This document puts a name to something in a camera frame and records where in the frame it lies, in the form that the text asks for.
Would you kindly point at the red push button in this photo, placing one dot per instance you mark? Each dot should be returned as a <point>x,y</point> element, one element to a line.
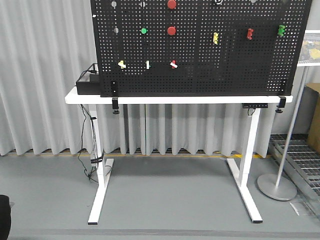
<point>171,4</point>
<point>171,30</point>

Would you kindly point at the upper red push button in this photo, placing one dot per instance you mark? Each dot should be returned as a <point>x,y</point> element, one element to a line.
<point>171,4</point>

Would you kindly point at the lower red push button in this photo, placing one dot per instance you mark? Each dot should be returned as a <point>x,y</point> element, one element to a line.
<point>171,30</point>

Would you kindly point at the poster on stand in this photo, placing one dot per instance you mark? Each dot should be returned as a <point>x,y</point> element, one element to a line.
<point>310,49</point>

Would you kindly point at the red lever switch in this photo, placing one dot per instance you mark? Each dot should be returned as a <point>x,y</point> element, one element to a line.
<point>249,35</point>

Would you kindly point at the grey pleated curtain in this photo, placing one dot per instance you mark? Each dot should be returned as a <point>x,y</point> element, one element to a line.
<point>44,47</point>

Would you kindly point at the red toggle switch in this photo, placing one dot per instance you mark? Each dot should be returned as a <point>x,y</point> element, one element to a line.
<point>173,64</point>

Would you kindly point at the black electronics box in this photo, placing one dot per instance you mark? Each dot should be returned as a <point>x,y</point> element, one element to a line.
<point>88,82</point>

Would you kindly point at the cardboard box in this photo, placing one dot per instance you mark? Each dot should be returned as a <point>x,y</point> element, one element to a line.
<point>311,102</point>

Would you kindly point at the black perforated pegboard panel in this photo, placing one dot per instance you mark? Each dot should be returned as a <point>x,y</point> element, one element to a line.
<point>235,66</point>

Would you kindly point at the green lever switch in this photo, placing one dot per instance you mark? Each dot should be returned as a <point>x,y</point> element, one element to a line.
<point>281,30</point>

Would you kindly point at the metal floor grate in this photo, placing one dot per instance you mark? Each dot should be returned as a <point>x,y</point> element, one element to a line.
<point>300,181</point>

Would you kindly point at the white height-adjustable desk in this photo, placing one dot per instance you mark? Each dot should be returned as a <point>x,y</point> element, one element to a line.
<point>240,172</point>

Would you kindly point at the right black table clamp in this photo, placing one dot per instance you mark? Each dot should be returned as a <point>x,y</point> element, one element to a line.
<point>281,94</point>

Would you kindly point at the black object at corner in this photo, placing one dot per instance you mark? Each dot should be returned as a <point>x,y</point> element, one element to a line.
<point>5,217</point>

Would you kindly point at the yellow lever switch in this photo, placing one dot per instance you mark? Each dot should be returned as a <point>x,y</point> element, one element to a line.
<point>216,38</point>

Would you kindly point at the yellow lit toggle switch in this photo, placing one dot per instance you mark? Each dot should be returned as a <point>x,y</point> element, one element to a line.
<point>122,64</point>

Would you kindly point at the desk height control panel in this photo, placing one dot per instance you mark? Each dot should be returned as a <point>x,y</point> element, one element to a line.
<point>255,105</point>

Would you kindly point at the grey floor stand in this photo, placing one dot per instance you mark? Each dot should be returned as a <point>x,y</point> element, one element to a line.
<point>285,150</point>

